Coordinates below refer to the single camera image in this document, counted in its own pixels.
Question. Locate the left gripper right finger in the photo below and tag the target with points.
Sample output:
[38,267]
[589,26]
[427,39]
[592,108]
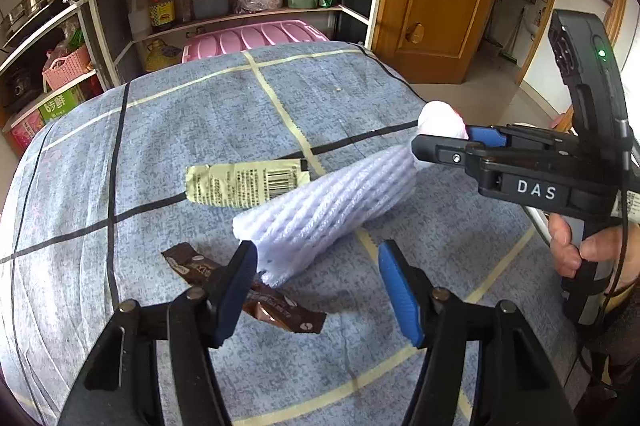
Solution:
[410,293]

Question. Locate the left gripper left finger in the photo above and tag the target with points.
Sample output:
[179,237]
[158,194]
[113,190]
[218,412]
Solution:
[227,292]

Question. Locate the green white snack wrapper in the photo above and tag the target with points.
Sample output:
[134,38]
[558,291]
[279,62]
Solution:
[244,185]

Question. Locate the metal kitchen shelf rack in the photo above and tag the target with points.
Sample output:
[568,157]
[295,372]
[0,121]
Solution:
[114,40]

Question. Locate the pink plastic storage box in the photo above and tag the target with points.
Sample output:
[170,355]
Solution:
[248,37]

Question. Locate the red clear plastic wrapper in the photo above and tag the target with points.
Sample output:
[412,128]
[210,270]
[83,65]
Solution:
[441,120]

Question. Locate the soy sauce bottle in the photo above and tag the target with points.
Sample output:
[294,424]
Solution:
[162,14]

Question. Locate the blue patterned table cloth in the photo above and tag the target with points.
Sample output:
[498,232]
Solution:
[304,148]

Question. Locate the pink plastic basket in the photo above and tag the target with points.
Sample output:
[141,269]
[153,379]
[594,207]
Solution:
[61,70]

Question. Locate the person's right hand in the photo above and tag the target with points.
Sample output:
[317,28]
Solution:
[603,246]

